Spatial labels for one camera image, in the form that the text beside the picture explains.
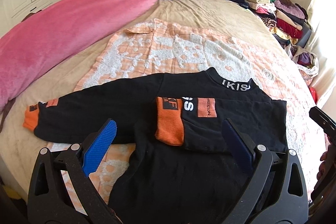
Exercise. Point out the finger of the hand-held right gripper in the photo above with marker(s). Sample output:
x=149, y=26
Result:
x=323, y=119

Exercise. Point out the pink fleece blanket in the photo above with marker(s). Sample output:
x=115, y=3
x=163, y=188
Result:
x=65, y=29

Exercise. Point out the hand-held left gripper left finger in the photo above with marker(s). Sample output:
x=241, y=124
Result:
x=101, y=144

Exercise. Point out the white bag of clothes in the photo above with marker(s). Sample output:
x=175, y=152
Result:
x=305, y=61

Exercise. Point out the orange and white towel blanket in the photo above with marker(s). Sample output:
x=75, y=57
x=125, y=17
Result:
x=183, y=50

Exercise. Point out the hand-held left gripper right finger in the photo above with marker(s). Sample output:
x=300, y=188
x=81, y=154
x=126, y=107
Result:
x=236, y=146

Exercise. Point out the pile of folded clothes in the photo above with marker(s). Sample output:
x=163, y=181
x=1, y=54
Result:
x=275, y=11

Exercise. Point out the black sweater with orange cuffs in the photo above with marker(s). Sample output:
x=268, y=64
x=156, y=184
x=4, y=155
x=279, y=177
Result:
x=183, y=174

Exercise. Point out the red plastic bag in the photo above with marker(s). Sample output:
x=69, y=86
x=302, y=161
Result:
x=313, y=94

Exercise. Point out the beige bed sheet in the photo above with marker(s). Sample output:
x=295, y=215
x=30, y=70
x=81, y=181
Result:
x=215, y=12

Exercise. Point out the person's right hand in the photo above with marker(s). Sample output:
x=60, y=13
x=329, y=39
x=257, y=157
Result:
x=326, y=161

